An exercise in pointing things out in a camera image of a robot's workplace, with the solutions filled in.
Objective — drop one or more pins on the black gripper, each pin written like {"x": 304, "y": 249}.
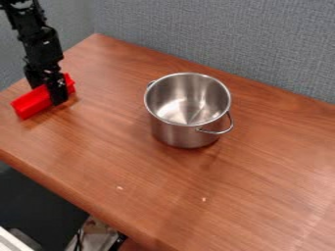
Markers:
{"x": 41, "y": 45}

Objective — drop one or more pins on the red rectangular block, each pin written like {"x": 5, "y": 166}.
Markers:
{"x": 36, "y": 100}

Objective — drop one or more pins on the stainless steel pot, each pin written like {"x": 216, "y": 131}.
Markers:
{"x": 188, "y": 106}

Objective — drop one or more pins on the white object at corner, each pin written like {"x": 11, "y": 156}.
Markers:
{"x": 11, "y": 243}

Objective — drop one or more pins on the grey table leg bracket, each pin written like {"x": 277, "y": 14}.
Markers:
{"x": 96, "y": 236}

